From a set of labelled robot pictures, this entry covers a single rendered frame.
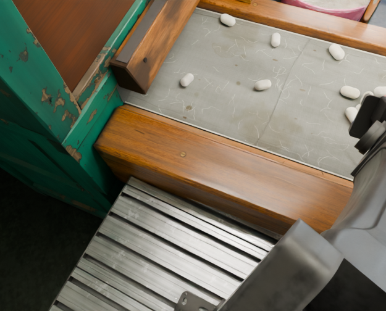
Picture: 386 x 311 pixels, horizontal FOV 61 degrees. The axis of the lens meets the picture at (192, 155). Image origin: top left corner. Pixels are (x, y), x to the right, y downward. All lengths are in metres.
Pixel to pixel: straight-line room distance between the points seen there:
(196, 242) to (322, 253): 0.47
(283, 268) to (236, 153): 0.42
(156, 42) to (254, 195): 0.33
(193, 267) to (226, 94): 0.34
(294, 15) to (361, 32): 0.14
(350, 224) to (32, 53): 0.39
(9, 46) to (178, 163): 0.31
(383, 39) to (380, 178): 0.56
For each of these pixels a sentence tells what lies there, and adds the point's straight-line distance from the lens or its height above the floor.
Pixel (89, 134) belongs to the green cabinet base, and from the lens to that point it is 0.63.
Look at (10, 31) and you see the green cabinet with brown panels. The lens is 0.44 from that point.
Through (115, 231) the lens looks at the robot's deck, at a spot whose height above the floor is 0.67.
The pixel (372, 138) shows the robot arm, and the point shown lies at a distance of 0.38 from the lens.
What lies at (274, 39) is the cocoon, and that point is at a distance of 0.76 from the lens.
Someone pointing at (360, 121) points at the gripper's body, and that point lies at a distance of 0.54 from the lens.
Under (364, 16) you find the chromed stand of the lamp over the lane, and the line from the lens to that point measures 0.84.
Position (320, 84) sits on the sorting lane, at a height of 0.74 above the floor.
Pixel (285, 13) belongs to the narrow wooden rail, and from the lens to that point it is 0.81.
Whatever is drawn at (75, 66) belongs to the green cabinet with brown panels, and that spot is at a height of 0.90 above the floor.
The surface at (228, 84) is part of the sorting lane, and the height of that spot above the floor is 0.74.
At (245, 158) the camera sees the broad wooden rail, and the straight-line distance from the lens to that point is 0.59.
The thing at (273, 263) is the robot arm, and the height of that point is 1.12.
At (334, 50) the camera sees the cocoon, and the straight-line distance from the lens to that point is 0.77.
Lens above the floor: 1.30
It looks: 65 degrees down
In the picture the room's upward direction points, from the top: 7 degrees counter-clockwise
